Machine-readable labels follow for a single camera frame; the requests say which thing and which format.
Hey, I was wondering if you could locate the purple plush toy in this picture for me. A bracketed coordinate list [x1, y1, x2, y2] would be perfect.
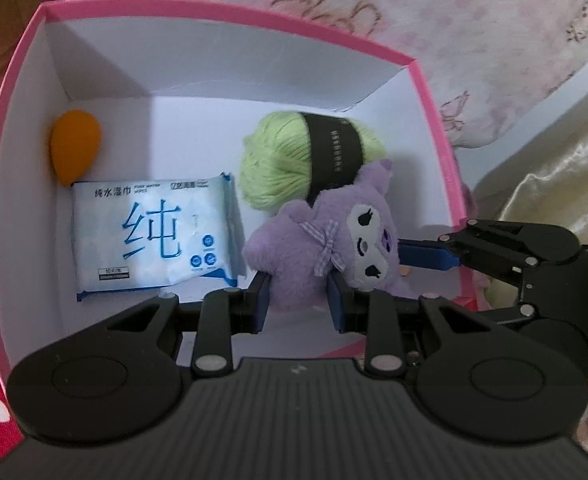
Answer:
[243, 158, 412, 312]

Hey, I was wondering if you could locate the blue wet wipes pack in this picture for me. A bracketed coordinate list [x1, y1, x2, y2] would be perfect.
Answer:
[72, 174, 245, 299]

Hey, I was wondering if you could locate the green yarn ball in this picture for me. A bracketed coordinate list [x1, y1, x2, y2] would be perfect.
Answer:
[239, 110, 386, 212]

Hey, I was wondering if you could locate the orange makeup sponge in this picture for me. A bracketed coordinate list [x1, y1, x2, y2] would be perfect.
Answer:
[50, 110, 102, 186]

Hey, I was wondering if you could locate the gold satin curtain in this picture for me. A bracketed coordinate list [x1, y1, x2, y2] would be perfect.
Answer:
[472, 79, 588, 311]

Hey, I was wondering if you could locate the pink checkered pillow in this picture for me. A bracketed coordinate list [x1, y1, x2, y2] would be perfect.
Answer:
[55, 0, 588, 150]

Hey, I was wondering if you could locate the pink cardboard box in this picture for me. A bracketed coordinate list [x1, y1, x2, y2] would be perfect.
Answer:
[0, 0, 467, 374]

